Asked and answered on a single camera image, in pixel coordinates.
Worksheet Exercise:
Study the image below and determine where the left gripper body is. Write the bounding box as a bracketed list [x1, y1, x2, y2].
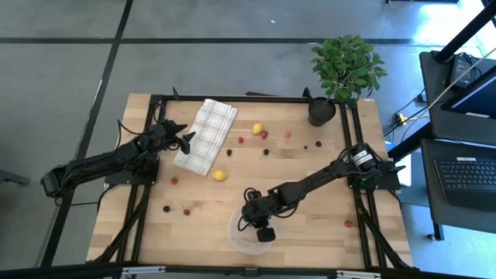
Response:
[151, 120, 185, 153]

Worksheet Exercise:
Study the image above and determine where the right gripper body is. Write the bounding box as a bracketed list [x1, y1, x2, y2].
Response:
[242, 195, 274, 229]

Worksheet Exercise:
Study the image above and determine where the green plant in black pot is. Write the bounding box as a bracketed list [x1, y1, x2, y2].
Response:
[308, 33, 388, 128]

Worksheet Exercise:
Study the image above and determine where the grey chair leg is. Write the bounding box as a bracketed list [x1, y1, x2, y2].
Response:
[0, 168, 31, 188]

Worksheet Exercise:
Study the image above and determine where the clear plastic tupperware container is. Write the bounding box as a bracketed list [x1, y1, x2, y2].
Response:
[227, 205, 274, 256]

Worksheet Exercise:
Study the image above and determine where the white beige plaid towel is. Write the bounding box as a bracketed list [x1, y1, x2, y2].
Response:
[172, 98, 239, 178]

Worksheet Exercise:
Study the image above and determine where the black computer keyboard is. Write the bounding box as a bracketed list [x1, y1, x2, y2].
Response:
[433, 157, 496, 212]

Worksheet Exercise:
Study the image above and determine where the black power adapter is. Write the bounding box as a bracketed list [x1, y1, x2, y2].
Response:
[449, 53, 484, 89]

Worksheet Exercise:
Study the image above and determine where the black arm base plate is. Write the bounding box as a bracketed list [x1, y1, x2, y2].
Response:
[346, 160, 407, 191]
[104, 153, 160, 186]

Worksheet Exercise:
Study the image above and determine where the black desk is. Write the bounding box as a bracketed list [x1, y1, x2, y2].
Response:
[419, 50, 496, 146]

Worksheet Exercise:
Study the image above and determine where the black computer monitor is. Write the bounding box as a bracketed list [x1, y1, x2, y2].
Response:
[441, 65, 496, 119]

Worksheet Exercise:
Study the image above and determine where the silver metal bracket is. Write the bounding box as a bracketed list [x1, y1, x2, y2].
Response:
[335, 270, 383, 279]
[122, 266, 167, 277]

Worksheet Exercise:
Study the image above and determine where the black keyboard shelf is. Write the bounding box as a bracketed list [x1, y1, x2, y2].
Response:
[420, 138, 496, 236]

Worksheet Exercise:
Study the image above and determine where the white paper sheet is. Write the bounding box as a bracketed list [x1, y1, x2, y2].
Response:
[394, 153, 412, 188]

